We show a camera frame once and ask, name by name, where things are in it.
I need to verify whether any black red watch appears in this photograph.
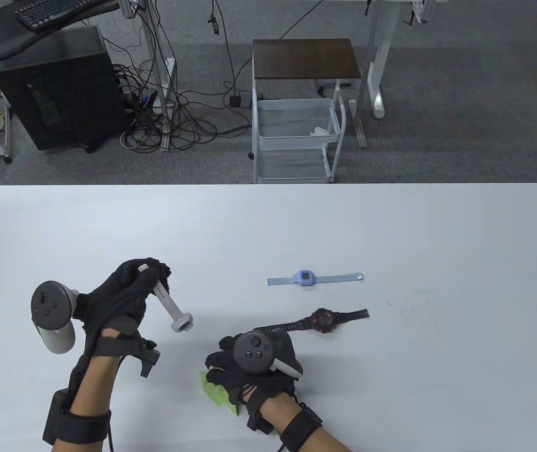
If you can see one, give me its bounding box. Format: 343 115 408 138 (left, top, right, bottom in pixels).
253 308 369 336

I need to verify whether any white watch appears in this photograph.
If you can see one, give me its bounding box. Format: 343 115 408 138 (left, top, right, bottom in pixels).
138 264 196 333

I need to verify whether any tangle of black cables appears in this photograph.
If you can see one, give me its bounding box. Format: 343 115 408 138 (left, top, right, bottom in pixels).
104 0 255 153

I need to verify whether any person's left hand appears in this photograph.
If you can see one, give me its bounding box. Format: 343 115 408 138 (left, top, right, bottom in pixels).
79 258 172 351

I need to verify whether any person's right hand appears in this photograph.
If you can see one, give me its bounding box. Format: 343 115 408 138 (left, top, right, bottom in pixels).
205 332 297 410

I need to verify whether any light blue watch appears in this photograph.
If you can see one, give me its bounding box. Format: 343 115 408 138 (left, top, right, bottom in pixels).
267 270 364 287

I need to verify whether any aluminium rail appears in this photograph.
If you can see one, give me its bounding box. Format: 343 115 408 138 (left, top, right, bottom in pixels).
348 98 368 149

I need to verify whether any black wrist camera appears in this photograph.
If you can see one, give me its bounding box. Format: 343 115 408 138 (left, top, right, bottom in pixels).
246 410 274 434
139 340 162 379

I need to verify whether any person's left forearm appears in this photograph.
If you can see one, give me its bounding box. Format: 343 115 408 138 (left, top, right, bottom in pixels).
66 351 121 452

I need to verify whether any black wrist strap with box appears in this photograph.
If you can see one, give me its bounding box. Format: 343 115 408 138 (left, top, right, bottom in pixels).
280 403 323 452
42 388 113 445

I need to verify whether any person's right forearm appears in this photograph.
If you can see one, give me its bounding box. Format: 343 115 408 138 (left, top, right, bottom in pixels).
261 393 351 452

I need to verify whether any grey white handheld controller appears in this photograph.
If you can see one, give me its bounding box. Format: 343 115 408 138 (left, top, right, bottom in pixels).
234 331 304 377
31 281 81 355

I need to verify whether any white desk leg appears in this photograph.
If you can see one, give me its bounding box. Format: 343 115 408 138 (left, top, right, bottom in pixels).
365 0 400 119

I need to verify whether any black keyboard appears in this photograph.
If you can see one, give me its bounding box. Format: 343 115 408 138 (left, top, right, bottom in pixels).
14 0 109 32

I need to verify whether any white cart with wooden top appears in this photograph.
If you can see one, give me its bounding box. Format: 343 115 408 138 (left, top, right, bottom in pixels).
249 39 362 185

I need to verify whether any green microfibre cloth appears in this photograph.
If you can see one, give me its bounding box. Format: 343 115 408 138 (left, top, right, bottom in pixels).
198 371 240 417

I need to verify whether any black computer tower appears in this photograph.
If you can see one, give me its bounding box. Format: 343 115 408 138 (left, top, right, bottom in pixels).
0 26 130 152

